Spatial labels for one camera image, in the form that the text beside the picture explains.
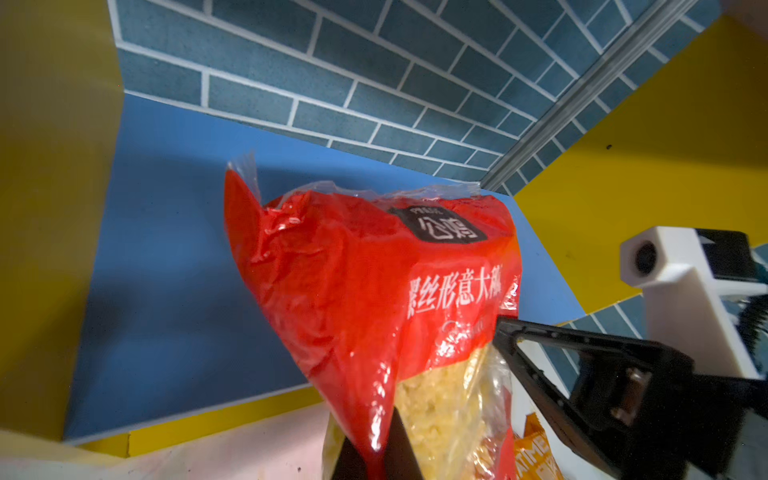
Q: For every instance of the red macaroni bag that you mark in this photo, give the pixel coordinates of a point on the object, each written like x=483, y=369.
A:
x=388, y=301

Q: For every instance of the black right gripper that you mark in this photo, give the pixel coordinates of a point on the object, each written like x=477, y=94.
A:
x=631, y=407

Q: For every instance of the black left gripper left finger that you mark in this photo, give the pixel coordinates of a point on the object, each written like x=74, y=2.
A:
x=350, y=465

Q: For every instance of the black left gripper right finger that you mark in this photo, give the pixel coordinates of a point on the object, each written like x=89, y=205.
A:
x=399, y=461

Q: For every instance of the yellow shelf with coloured boards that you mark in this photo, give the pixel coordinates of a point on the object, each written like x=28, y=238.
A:
x=121, y=307

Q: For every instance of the blue orecchiette pasta bag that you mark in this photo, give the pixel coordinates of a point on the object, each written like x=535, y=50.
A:
x=534, y=459

